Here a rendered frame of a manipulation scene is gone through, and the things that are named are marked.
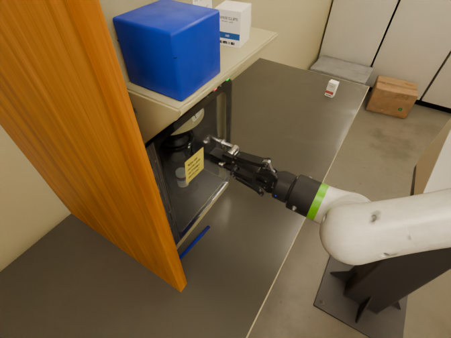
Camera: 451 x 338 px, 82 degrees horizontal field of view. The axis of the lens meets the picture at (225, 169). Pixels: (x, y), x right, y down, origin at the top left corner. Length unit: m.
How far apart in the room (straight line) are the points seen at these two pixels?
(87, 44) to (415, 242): 0.50
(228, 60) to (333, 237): 0.35
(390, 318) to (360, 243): 1.51
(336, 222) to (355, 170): 2.10
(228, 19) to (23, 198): 0.77
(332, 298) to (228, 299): 1.16
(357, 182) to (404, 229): 2.01
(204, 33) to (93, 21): 0.15
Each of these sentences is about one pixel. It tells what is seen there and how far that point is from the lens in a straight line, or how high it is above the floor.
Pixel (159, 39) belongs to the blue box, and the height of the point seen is 1.59.
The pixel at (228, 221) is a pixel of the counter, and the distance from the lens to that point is 0.90.
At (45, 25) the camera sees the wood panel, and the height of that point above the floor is 1.62.
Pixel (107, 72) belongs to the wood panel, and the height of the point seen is 1.58.
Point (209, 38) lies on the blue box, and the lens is 0.39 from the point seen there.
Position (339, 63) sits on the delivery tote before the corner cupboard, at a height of 0.33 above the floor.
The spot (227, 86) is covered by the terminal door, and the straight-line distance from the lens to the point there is 0.68.
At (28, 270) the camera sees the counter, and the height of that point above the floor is 0.94.
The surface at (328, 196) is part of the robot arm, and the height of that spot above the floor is 1.24.
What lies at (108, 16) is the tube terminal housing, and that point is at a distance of 0.41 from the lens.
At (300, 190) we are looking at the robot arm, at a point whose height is 1.24.
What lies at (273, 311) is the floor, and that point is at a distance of 1.78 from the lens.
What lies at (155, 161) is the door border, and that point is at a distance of 0.53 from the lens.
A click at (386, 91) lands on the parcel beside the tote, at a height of 0.26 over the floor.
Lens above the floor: 1.71
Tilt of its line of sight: 48 degrees down
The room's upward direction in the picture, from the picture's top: straight up
